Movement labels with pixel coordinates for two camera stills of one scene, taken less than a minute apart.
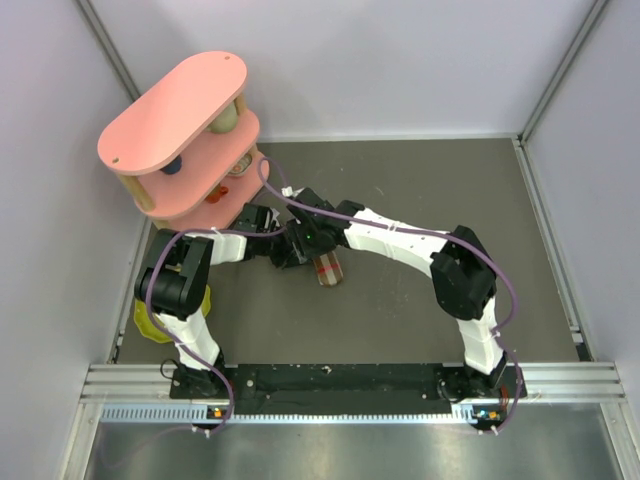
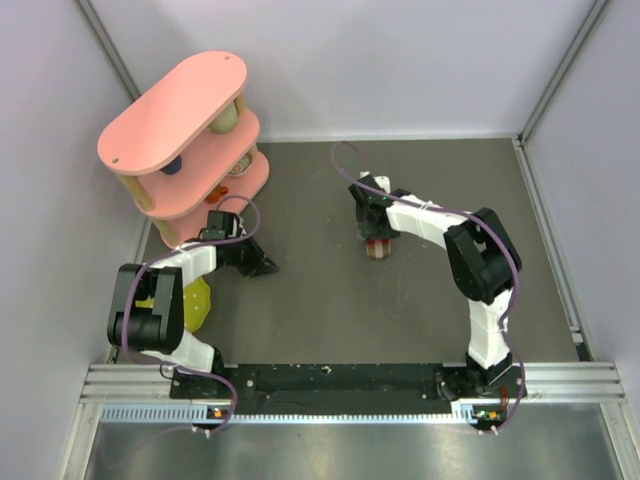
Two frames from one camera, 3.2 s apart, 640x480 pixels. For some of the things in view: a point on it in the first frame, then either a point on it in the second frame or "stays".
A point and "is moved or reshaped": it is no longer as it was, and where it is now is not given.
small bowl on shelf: x=242 y=165 stays
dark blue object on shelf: x=173 y=167 stays
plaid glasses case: x=328 y=268 is moved or reshaped
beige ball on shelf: x=225 y=122 stays
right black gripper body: x=305 y=240 to x=367 y=231
